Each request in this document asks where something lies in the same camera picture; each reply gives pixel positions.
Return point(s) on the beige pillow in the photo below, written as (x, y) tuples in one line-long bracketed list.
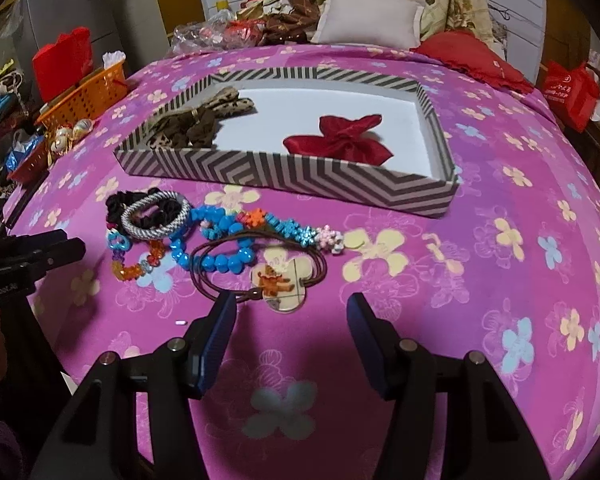
[(370, 17)]

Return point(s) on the brown patterned cloth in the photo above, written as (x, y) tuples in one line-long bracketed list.
[(290, 15)]

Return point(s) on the red plush toy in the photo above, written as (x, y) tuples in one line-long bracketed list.
[(254, 1)]

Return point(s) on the white tissue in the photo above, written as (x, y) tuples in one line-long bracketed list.
[(112, 58)]

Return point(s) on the black scrunchie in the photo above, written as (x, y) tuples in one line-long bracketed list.
[(117, 205)]

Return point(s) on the red shopping bag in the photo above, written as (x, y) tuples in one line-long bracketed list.
[(570, 95)]

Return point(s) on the red paper bag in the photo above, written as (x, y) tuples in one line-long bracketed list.
[(60, 65)]

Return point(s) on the orange plastic basket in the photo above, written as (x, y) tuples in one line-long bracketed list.
[(85, 100)]

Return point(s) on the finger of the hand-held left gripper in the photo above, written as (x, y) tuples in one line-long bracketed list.
[(50, 257), (30, 242)]

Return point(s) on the red ruffled pillow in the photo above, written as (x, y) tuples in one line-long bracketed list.
[(470, 55)]

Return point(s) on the clear plastic bag pile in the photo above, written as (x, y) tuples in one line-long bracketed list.
[(200, 37)]

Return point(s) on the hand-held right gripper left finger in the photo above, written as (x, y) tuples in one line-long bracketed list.
[(219, 340)]

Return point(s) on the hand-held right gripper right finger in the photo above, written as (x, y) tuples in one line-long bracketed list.
[(367, 340)]

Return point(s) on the grey white woven bangle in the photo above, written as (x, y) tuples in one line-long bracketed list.
[(127, 222)]

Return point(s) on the grey refrigerator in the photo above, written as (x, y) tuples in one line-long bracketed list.
[(65, 0)]

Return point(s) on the gold white painted egg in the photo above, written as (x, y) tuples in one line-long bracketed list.
[(60, 142), (82, 128)]

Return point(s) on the red satin hair bow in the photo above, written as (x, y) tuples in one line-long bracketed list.
[(340, 142)]

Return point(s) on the leopard print hair bow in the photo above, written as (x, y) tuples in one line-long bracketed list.
[(180, 125)]

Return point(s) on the blue plastic bag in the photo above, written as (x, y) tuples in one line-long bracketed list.
[(0, 110)]

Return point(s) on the small red basket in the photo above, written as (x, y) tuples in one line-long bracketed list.
[(30, 165)]

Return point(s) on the grey white striped box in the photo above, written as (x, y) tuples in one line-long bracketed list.
[(280, 175)]

